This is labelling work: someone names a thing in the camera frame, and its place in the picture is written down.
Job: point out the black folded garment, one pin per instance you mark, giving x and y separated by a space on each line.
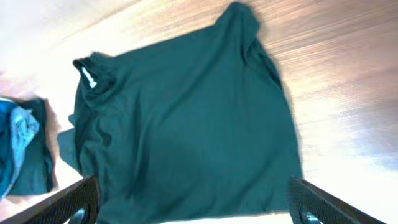
36 175

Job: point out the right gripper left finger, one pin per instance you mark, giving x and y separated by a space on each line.
78 203

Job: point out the grey folded garment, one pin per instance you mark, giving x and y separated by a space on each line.
26 128

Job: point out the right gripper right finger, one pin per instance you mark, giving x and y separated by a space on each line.
309 204

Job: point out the blue crumpled shirt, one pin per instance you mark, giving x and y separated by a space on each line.
9 163

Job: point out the black t-shirt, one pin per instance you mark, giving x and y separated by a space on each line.
193 127

